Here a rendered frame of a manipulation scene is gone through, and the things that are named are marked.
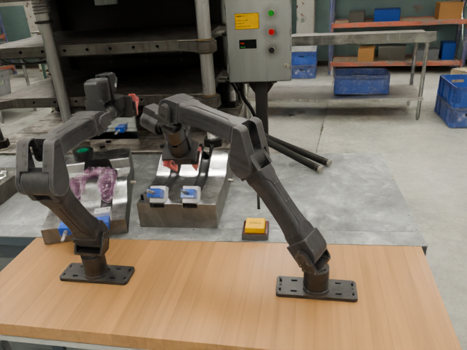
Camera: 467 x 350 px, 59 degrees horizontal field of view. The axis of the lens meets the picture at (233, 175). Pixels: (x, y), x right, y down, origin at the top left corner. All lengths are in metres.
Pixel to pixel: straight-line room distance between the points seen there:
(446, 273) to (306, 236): 1.67
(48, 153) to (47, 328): 0.43
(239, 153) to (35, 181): 0.45
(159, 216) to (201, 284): 0.33
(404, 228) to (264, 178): 0.57
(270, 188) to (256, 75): 1.12
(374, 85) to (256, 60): 3.11
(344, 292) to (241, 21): 1.33
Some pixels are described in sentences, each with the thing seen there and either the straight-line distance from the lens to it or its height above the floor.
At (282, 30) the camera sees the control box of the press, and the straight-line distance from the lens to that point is 2.00.
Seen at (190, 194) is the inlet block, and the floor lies 0.93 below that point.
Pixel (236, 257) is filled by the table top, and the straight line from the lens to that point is 1.22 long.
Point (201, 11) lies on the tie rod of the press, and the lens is 1.90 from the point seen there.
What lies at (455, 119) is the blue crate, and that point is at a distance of 4.84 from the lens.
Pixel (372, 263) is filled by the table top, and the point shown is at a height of 0.80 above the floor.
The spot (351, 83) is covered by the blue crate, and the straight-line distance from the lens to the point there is 4.98.
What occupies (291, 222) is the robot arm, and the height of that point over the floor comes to 0.99.
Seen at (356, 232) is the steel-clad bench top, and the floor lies 0.80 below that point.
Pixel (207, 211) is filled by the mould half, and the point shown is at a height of 0.86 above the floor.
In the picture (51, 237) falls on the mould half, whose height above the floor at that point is 0.82.
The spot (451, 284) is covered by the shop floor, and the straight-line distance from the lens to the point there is 2.54.
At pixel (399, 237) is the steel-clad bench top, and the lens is 1.34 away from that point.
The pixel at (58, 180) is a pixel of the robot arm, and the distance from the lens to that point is 0.97.
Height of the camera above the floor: 1.52
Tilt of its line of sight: 25 degrees down
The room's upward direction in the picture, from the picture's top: 4 degrees counter-clockwise
